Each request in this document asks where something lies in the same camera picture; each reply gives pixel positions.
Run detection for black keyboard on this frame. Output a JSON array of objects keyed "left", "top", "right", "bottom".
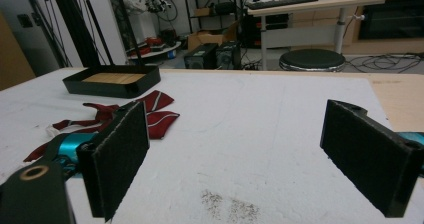
[{"left": 244, "top": 0, "right": 321, "bottom": 11}]

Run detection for brown wooden board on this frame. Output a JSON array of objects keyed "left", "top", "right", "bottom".
[{"left": 0, "top": 12, "right": 37, "bottom": 92}]

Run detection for black cabinet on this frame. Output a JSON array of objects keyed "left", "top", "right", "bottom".
[{"left": 358, "top": 0, "right": 424, "bottom": 41}]

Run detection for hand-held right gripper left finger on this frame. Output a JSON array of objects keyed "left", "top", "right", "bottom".
[{"left": 77, "top": 100, "right": 150, "bottom": 222}]

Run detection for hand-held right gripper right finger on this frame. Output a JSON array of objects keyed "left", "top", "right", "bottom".
[{"left": 319, "top": 99, "right": 424, "bottom": 218}]

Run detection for black tray with wooden bottom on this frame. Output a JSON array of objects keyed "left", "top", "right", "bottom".
[{"left": 62, "top": 64, "right": 162, "bottom": 99}]

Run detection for black tripod stand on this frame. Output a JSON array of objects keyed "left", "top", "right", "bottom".
[{"left": 41, "top": 0, "right": 148, "bottom": 68}]

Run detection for red striped bow tie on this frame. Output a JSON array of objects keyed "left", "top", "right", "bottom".
[{"left": 23, "top": 90, "right": 181, "bottom": 163}]

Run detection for black computer tower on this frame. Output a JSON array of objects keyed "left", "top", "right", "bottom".
[
  {"left": 183, "top": 43, "right": 219, "bottom": 70},
  {"left": 215, "top": 40, "right": 242, "bottom": 70}
]

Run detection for black floor cables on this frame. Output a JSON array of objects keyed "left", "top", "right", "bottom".
[{"left": 345, "top": 52, "right": 424, "bottom": 74}]

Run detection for black metal shelf rack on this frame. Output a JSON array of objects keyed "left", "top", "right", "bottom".
[{"left": 182, "top": 0, "right": 255, "bottom": 35}]

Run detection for round white platform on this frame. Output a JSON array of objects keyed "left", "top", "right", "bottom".
[{"left": 126, "top": 37, "right": 183, "bottom": 61}]

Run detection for black round stool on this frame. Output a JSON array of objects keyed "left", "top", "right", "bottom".
[{"left": 279, "top": 48, "right": 347, "bottom": 73}]

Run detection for white height-adjustable desk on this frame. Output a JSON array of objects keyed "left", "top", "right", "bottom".
[{"left": 246, "top": 0, "right": 395, "bottom": 72}]

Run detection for black wall switch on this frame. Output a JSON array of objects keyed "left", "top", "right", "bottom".
[{"left": 17, "top": 13, "right": 34, "bottom": 29}]

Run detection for open cardboard box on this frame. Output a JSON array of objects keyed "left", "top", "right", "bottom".
[{"left": 187, "top": 20, "right": 241, "bottom": 52}]

